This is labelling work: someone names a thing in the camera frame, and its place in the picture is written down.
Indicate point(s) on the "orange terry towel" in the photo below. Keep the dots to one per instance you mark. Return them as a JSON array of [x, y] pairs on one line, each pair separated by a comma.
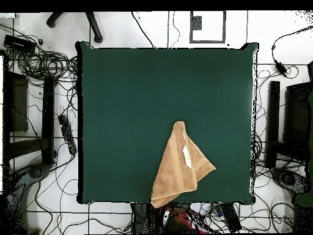
[[176, 171]]

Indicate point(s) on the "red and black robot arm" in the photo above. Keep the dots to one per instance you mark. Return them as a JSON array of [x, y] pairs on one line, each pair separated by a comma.
[[181, 221]]

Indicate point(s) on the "dark green table cloth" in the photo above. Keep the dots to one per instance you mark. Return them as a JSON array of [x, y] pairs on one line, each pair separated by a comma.
[[122, 85]]

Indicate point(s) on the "black power strip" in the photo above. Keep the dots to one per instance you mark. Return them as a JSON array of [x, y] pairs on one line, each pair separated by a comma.
[[231, 217], [67, 133]]

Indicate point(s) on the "dark grey floor plate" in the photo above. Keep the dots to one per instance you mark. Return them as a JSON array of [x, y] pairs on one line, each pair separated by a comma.
[[196, 23]]

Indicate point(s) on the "black tripod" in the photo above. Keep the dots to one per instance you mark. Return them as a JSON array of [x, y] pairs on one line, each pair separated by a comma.
[[95, 29]]

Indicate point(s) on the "black round device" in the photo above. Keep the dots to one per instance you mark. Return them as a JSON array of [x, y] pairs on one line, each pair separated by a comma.
[[36, 172]]

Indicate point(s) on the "black power adapter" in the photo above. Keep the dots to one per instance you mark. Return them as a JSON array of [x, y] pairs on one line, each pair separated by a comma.
[[280, 67]]

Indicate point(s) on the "black floor equipment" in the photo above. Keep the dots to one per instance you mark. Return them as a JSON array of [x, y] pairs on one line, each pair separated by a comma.
[[288, 180]]

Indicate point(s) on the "black box device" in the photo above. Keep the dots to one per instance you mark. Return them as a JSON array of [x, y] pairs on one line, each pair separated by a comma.
[[19, 44]]

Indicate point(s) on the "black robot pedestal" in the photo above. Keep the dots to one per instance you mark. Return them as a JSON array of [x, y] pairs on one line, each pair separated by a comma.
[[139, 217]]

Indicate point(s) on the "black metal frame stand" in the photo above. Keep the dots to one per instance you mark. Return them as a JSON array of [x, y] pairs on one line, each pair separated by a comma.
[[273, 110], [48, 110]]

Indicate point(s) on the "grey floor frame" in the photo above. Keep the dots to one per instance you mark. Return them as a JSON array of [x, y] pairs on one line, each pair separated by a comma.
[[224, 27]]

